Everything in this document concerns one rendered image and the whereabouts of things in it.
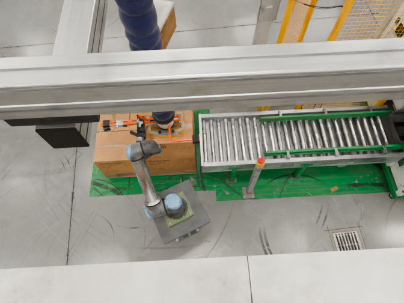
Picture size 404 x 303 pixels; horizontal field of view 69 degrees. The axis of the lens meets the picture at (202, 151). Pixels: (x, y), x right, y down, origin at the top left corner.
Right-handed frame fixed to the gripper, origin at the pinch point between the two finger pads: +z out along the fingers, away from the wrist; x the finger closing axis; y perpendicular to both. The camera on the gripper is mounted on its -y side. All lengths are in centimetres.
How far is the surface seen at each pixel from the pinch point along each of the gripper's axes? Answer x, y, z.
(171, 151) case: -32.5, 29.1, -21.2
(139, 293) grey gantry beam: 214, 47, -163
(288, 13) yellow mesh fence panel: 89, 142, 36
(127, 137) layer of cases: -53, -25, 12
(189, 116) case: -13, 52, 9
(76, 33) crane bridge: 197, 25, -92
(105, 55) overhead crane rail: 213, 40, -118
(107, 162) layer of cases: -56, -48, -17
